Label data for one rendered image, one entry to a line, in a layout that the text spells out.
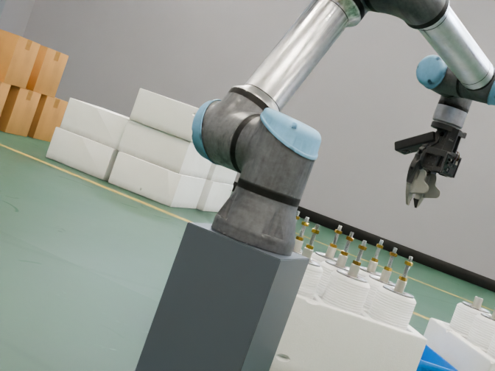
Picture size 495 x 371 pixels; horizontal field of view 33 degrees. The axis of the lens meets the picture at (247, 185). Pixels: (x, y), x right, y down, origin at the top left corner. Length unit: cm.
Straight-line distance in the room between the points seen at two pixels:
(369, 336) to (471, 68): 63
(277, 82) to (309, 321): 57
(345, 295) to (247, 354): 55
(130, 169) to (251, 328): 319
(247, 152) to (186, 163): 302
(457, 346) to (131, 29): 634
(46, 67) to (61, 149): 104
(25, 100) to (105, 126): 103
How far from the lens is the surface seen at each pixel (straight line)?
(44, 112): 581
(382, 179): 711
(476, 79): 187
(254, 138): 146
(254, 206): 143
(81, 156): 470
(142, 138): 454
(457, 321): 231
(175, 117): 447
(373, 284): 207
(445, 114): 207
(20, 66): 545
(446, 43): 176
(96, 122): 470
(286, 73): 159
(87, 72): 828
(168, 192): 445
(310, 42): 163
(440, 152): 205
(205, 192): 482
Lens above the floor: 46
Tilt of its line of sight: 3 degrees down
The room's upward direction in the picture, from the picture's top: 20 degrees clockwise
